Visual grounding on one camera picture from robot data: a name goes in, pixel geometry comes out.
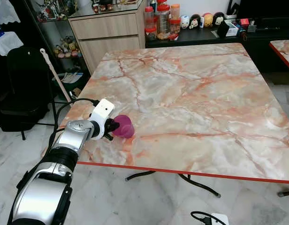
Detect small black speaker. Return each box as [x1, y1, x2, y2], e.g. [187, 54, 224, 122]
[217, 21, 231, 38]

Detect yellow round figurine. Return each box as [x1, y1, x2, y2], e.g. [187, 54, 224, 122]
[203, 13, 214, 28]

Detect purple plastic cup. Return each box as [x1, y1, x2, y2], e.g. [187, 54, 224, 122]
[113, 115, 135, 139]

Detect black and white figurine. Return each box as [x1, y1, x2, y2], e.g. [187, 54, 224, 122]
[189, 15, 202, 30]

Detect white box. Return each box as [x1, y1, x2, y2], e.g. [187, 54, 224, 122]
[227, 22, 240, 37]

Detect glass display shelf with toys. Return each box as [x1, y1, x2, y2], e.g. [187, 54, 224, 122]
[23, 0, 94, 78]

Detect big red-lid plastic jar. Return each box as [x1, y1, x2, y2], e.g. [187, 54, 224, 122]
[155, 4, 172, 40]

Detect light wood drawer cabinet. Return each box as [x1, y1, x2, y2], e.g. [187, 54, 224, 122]
[68, 0, 146, 74]

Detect white power adapter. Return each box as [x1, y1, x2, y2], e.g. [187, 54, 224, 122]
[210, 213, 230, 225]

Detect orange-lid plastic jar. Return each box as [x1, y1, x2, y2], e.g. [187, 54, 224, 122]
[170, 4, 182, 35]

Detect marble table with red edge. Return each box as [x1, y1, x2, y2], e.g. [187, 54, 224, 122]
[269, 40, 289, 74]

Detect black television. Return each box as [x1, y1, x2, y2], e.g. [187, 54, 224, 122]
[236, 0, 289, 20]

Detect small red-lid plastic jar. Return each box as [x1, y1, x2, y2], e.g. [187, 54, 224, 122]
[144, 6, 157, 41]

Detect black-eared round figurine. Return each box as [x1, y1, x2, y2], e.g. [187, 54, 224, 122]
[213, 12, 226, 25]

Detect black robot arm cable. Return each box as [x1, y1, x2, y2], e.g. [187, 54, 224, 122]
[49, 98, 100, 147]

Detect black chair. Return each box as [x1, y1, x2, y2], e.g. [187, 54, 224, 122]
[0, 46, 57, 141]

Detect white round figurine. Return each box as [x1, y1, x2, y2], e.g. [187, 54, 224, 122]
[180, 15, 190, 29]

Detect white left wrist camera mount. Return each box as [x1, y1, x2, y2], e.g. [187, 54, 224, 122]
[89, 98, 116, 139]

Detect black adapter cable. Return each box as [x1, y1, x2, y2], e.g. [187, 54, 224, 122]
[190, 211, 214, 225]

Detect large marble folding table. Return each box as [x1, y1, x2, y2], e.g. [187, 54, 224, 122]
[41, 43, 289, 198]

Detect black low sideboard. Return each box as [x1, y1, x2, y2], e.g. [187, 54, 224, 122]
[145, 24, 289, 74]

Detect green dustpan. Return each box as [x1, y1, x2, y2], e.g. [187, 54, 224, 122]
[53, 70, 90, 98]

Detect wooden stick with white tip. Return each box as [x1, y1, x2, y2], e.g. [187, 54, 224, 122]
[39, 48, 73, 103]

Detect white lace cloth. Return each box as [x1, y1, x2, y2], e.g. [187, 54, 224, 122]
[0, 0, 24, 57]

